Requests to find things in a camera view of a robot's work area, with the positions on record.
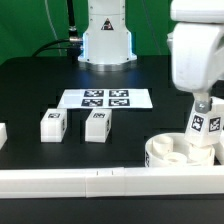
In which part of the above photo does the white fence rail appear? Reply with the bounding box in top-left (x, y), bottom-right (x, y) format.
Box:
top-left (216, 99), bottom-right (224, 166)
top-left (0, 166), bottom-right (224, 198)
top-left (0, 123), bottom-right (7, 150)

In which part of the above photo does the grey thin cable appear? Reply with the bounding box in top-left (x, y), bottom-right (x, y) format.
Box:
top-left (44, 0), bottom-right (64, 57)

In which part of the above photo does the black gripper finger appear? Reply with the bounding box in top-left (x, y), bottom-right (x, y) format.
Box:
top-left (194, 93), bottom-right (212, 114)

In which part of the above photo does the white right fence rail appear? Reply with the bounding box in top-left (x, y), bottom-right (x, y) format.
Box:
top-left (216, 99), bottom-right (224, 166)

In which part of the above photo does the white sheet with tags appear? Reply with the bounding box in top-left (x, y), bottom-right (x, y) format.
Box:
top-left (58, 89), bottom-right (153, 109)

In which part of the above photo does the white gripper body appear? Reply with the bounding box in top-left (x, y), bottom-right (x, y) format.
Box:
top-left (170, 0), bottom-right (224, 94)

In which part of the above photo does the black cable at base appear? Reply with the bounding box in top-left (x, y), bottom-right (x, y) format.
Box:
top-left (31, 0), bottom-right (84, 58)

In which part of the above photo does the white left fence rail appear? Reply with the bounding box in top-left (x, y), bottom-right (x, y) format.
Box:
top-left (0, 123), bottom-right (7, 150)

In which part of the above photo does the white round stool seat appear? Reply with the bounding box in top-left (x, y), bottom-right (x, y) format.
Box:
top-left (145, 133), bottom-right (215, 167)

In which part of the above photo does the white front fence rail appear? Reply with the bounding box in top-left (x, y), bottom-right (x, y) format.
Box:
top-left (0, 166), bottom-right (224, 198)

